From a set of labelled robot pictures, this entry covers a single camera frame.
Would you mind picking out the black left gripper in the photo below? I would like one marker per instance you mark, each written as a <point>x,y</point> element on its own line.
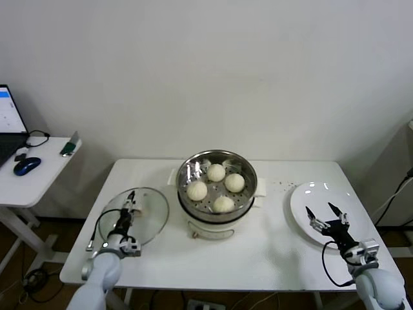
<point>123,223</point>

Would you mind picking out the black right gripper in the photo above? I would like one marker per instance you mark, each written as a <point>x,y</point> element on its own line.
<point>338,232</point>

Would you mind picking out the white steamed baozi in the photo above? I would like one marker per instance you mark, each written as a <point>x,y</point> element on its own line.
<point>197,191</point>
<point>223,204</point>
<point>215,172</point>
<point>234,182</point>

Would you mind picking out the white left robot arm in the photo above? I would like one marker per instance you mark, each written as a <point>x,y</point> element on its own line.
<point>100,277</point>

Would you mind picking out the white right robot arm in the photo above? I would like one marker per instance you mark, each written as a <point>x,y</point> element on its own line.
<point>380,287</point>

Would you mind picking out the perforated steel steamer basket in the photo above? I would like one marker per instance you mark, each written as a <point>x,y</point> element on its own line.
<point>246,193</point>

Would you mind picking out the white round plate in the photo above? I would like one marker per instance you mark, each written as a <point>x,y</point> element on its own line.
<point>303,206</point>

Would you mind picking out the dark crumbs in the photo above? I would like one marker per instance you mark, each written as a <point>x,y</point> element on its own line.
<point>290,184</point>

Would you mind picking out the white table leg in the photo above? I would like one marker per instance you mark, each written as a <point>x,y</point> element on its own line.
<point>317,301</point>
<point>128,294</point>

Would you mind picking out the white electric cooker pot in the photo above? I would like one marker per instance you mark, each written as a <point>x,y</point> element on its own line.
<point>209,231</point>

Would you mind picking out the white side table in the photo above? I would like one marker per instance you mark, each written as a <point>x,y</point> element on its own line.
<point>42,181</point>

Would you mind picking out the blue computer mouse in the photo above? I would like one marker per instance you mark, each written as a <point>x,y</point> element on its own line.
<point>26,165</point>

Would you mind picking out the small black adapter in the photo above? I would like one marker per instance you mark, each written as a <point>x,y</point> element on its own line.
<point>19,157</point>

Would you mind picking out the white floor power strip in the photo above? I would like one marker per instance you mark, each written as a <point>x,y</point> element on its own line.
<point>206,305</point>

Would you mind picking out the black laptop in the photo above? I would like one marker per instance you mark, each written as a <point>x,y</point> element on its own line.
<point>8,109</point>

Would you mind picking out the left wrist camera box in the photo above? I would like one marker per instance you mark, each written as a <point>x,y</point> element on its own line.
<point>131,249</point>

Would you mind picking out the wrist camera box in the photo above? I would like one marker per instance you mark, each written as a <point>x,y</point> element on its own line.
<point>131,249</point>
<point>371,248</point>

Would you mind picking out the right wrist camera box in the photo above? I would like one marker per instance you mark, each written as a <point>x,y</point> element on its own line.
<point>371,248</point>

